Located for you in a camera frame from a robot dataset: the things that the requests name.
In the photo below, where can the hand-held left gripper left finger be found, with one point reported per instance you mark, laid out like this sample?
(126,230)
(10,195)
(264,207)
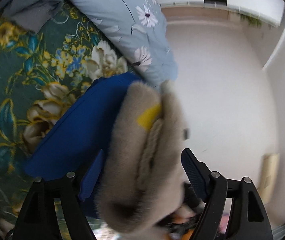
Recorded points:
(92,177)

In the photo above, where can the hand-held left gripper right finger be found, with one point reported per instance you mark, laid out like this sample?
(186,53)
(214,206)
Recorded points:
(195,175)

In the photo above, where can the beige fuzzy printed sweater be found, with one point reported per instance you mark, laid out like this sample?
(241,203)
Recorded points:
(132,167)

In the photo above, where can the teal floral blanket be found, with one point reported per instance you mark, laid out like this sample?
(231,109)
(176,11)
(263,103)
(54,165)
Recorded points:
(20,80)

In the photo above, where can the light blue floral quilt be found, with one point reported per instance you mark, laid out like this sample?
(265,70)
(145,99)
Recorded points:
(122,17)

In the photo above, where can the grey garment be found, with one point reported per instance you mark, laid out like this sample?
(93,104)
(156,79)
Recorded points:
(32,12)

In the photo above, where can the white glossy wardrobe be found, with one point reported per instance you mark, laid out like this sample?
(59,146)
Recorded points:
(257,0)

